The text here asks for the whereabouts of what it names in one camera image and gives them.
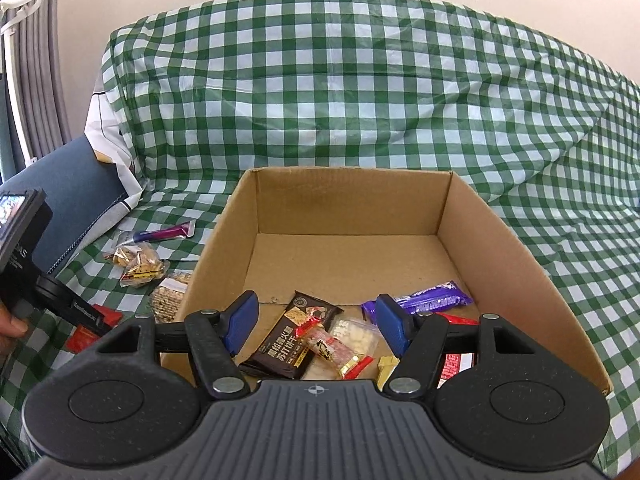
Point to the clear bag of oat crisps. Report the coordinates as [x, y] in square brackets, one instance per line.
[166, 298]

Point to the small red clear candy packet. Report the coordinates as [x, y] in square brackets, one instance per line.
[348, 363]

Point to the yellow snack packet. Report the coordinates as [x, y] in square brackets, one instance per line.
[386, 367]

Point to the clear pale rice cracker bar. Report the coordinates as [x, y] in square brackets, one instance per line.
[360, 336]

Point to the red white snack packet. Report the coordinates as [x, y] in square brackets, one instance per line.
[456, 362]

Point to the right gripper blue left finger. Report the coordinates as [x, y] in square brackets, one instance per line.
[238, 320]

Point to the brown cardboard box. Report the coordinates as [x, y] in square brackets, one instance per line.
[347, 235]

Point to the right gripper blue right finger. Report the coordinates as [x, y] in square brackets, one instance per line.
[395, 324]

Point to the purple chocolate bar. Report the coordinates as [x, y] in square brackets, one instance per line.
[437, 298]

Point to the person's left hand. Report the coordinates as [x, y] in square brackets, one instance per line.
[12, 329]

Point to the dark brown biscuit packet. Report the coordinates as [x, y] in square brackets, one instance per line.
[281, 354]

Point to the green white checkered cloth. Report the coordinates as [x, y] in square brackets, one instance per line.
[546, 134]

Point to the grey curtain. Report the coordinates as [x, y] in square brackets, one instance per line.
[33, 114]

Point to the clear bag of cookies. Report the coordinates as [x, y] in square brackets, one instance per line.
[140, 264]

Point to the purple silver snack bar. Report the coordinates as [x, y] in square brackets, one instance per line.
[182, 230]

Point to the white printed pillow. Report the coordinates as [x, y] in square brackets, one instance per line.
[102, 130]

